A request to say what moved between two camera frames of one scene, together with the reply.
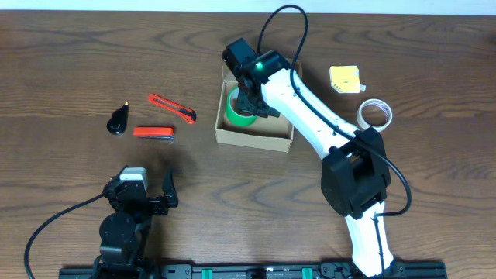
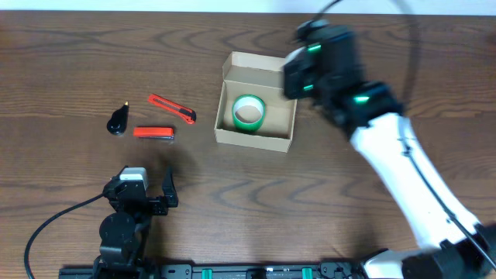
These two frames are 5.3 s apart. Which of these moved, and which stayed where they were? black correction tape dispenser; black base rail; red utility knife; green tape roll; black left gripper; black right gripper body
Moved: green tape roll; black right gripper body
Stayed: black left gripper; black base rail; black correction tape dispenser; red utility knife
